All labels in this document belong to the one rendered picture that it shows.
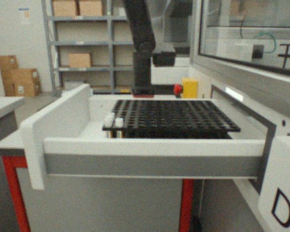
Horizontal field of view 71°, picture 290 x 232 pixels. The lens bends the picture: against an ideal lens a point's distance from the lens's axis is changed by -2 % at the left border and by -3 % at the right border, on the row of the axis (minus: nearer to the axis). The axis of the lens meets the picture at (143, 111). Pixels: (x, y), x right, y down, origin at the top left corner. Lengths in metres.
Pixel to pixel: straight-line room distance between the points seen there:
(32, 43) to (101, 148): 4.87
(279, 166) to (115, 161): 0.21
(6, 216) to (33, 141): 1.10
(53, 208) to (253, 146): 0.62
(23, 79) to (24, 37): 0.92
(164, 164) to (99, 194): 0.40
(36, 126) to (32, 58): 4.86
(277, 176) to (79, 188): 0.54
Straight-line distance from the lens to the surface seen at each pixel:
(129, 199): 0.68
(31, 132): 0.31
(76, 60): 4.38
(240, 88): 0.40
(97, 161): 0.32
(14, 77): 4.95
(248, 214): 0.44
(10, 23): 5.33
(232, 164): 0.34
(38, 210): 0.79
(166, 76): 1.21
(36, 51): 5.10
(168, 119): 0.37
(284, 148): 0.27
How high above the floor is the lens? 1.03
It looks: 18 degrees down
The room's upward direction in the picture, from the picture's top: straight up
